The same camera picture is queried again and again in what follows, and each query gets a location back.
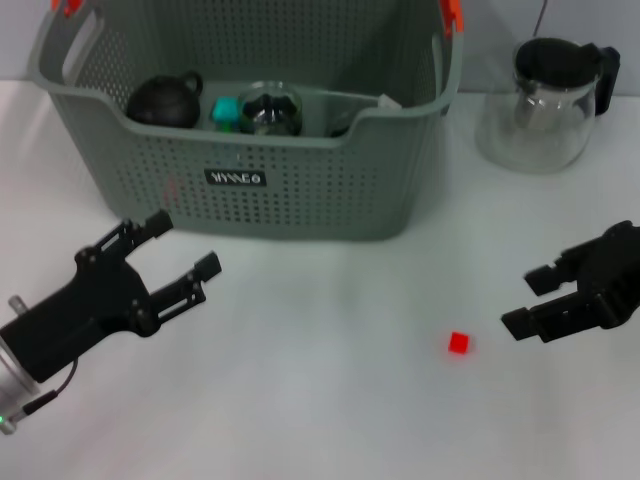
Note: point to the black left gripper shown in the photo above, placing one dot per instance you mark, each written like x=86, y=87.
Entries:
x=80, y=315

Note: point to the teal square toy brick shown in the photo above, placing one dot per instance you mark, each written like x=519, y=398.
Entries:
x=226, y=109

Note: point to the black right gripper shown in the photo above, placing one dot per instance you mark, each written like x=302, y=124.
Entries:
x=617, y=275

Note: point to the grey perforated plastic storage bin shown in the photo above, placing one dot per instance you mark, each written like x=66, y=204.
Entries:
x=325, y=195

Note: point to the small red toy brick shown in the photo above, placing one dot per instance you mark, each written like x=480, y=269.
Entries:
x=458, y=343

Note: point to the glass teapot with black lid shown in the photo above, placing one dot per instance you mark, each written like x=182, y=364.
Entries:
x=535, y=142

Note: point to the black ceramic teapot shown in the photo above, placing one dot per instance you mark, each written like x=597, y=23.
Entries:
x=160, y=102

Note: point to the green sloped toy brick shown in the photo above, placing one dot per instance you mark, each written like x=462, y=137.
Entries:
x=228, y=127

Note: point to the white toy brick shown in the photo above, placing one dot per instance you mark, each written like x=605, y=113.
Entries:
x=389, y=101

